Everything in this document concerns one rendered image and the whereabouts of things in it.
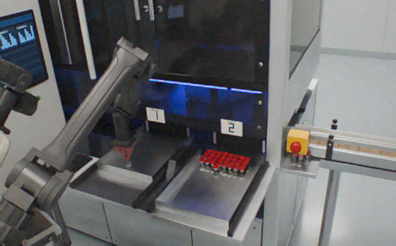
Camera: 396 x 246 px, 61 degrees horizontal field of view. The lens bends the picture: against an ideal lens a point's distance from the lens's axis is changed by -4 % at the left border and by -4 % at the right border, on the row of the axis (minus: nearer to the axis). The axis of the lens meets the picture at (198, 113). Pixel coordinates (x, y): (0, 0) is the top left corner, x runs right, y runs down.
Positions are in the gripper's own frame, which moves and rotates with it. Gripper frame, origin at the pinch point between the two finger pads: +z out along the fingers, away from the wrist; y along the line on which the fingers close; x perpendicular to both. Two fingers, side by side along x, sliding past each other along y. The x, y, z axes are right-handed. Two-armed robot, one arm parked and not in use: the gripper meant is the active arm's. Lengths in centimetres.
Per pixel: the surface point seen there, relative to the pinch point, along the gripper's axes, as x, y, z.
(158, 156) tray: -10.1, 7.8, 4.2
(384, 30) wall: -224, 437, 54
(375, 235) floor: -124, 63, 92
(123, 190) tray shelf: -3.5, -15.2, 4.2
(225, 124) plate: -37.7, 10.3, -11.0
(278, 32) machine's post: -56, 6, -47
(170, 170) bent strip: -18.8, -4.8, 1.5
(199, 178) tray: -29.7, -5.1, 3.9
